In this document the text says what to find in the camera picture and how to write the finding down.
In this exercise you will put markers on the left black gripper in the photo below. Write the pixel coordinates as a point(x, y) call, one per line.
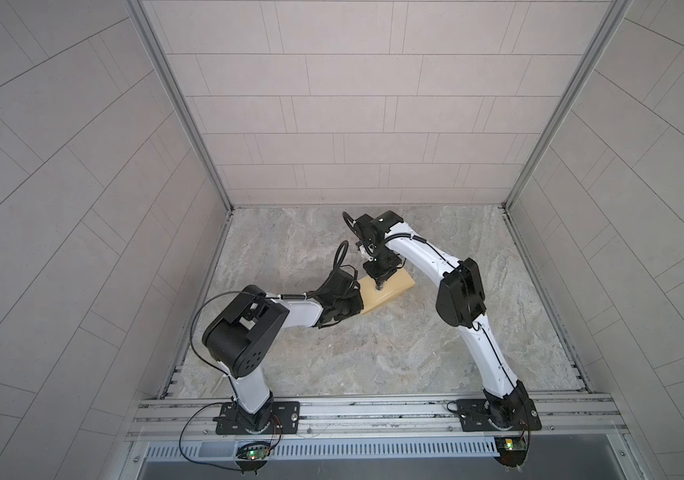
point(356, 304)

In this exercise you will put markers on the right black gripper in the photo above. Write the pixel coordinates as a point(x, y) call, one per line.
point(378, 275)

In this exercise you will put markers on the yellow paper envelope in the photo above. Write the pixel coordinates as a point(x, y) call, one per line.
point(374, 297)

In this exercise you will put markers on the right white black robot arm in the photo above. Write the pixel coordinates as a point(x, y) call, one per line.
point(388, 243)

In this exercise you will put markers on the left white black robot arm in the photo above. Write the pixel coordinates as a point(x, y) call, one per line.
point(239, 338)

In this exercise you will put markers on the left green circuit board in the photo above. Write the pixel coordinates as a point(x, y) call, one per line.
point(255, 451)

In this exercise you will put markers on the green circuit board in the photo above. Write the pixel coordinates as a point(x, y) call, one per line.
point(512, 451)
point(255, 451)

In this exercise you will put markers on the right green circuit board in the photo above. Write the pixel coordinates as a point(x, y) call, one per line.
point(512, 451)

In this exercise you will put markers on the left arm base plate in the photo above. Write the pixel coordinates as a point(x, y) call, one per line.
point(273, 417)

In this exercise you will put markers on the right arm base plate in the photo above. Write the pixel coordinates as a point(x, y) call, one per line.
point(509, 414)

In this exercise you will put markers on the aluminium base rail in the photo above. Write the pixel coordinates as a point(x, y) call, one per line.
point(377, 416)

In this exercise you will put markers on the white slotted cable duct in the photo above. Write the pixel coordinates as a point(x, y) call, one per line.
point(329, 448)

